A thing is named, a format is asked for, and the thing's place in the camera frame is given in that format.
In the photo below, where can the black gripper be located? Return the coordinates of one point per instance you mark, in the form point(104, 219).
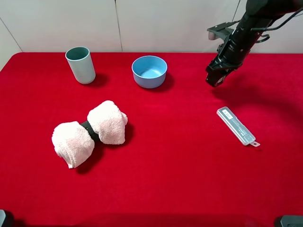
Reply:
point(231, 55)

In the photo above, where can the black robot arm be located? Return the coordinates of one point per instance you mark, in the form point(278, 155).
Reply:
point(268, 15)

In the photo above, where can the clear plastic slim case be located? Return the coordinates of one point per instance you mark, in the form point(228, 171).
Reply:
point(237, 128)

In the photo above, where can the blue plastic bowl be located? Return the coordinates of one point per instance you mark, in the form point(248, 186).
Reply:
point(149, 71)

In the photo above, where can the red tablecloth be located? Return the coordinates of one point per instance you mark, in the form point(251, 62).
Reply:
point(180, 165)

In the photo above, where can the teal plastic cup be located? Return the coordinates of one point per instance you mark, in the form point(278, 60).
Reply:
point(80, 62)

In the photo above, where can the black towel band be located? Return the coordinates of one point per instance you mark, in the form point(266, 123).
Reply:
point(86, 125)

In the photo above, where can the black base right corner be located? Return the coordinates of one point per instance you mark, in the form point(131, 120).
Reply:
point(289, 221)

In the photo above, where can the black base corner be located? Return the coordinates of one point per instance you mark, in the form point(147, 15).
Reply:
point(6, 219)
point(289, 221)

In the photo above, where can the pink rolled towel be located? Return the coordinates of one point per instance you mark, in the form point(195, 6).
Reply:
point(74, 142)

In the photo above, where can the black base left corner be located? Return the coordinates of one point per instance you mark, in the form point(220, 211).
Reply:
point(6, 219)

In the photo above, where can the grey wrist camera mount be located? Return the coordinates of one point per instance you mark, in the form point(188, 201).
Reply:
point(222, 31)

